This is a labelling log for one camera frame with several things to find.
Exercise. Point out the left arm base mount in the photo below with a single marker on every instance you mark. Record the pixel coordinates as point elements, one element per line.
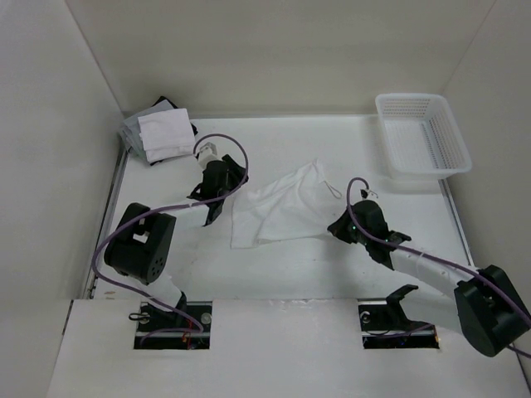
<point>160,330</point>

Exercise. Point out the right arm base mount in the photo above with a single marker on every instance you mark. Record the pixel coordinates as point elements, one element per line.
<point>384,324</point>

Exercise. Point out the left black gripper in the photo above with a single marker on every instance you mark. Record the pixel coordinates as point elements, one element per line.
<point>237,174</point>

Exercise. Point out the folded black tank top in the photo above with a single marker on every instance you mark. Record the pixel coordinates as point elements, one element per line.
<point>165,100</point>

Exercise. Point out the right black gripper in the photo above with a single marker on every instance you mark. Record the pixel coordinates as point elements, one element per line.
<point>338,228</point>

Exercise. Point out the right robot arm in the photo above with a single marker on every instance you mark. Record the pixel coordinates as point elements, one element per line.
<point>485,307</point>

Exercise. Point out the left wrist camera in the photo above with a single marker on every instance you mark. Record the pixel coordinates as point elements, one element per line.
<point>206,153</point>

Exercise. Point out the white plastic basket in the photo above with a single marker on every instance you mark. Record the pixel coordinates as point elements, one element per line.
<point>420,137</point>

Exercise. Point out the folded grey tank top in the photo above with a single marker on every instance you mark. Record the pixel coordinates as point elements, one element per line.
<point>130,130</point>

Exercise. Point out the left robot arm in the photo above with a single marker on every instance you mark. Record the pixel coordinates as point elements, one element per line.
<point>139,247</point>

